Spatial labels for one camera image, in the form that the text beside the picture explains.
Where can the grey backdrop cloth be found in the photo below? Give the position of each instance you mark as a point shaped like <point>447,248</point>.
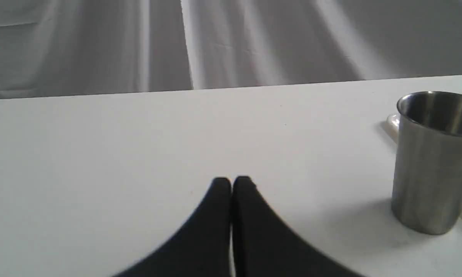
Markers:
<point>85,47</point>

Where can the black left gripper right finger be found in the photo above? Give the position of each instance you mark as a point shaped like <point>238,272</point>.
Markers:
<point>265,246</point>

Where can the stainless steel cup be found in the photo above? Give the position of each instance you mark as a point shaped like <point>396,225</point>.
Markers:
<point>427,182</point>

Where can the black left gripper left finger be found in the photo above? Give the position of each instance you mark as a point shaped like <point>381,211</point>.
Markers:
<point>200,248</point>

